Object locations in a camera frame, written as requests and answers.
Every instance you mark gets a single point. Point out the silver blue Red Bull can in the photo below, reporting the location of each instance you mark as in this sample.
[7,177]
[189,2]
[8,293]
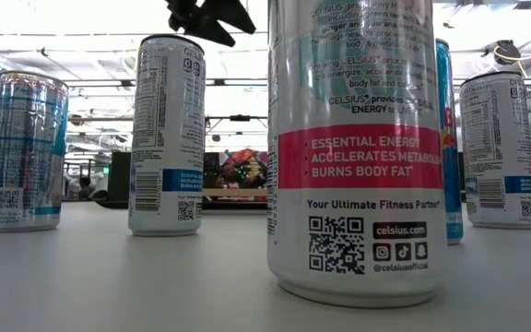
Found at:
[452,175]
[26,152]

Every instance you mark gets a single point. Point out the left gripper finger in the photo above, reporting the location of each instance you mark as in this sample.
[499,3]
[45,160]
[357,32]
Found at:
[231,14]
[210,32]

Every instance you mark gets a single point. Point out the black box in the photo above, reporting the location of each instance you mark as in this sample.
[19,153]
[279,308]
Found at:
[119,177]

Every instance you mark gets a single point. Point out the white Celsius can pink band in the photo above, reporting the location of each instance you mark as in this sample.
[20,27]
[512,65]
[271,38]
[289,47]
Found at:
[357,157]

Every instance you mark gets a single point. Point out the wooden shelf board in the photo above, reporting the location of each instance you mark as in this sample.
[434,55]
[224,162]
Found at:
[233,193]

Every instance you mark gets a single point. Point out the black metal table frame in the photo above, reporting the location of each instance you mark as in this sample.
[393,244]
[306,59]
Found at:
[228,205]

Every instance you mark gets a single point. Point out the white Celsius can blue band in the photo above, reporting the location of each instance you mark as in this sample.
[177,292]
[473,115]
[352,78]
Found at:
[498,152]
[166,138]

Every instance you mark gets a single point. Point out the colourful patterned box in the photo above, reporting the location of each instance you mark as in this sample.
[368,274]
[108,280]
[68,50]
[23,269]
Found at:
[242,168]

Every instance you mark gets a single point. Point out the person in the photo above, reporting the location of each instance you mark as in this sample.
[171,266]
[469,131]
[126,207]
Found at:
[85,188]

